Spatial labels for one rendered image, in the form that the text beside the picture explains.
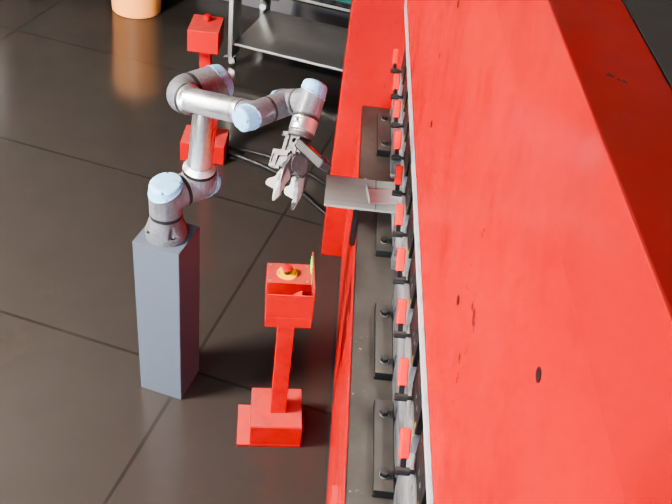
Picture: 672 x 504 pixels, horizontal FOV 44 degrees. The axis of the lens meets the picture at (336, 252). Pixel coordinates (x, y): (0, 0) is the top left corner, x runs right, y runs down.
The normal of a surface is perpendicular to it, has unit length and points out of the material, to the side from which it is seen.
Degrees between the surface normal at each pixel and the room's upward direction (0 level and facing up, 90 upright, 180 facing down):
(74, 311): 0
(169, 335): 90
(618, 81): 0
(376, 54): 90
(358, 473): 0
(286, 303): 90
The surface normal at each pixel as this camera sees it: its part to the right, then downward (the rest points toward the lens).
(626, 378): -0.99, -0.11
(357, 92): -0.04, 0.63
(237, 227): 0.11, -0.77
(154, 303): -0.29, 0.58
